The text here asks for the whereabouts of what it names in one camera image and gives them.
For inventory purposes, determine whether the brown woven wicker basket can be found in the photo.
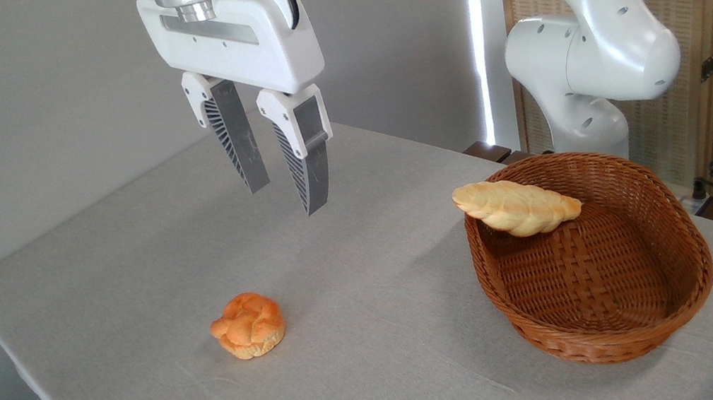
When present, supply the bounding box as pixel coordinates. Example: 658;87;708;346
455;131;713;383

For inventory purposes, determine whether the long pale braided bread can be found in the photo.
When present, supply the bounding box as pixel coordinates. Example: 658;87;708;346
450;166;586;248

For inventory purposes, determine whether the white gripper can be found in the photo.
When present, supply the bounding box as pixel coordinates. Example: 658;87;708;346
135;0;349;238

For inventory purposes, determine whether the grey tablecloth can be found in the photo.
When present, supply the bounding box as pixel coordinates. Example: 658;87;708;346
0;36;713;400

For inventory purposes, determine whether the round orange braided bread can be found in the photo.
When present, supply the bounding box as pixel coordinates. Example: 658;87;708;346
205;288;290;365

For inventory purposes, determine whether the dark brown wooden furniture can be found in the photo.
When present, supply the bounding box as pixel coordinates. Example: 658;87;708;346
461;133;534;173

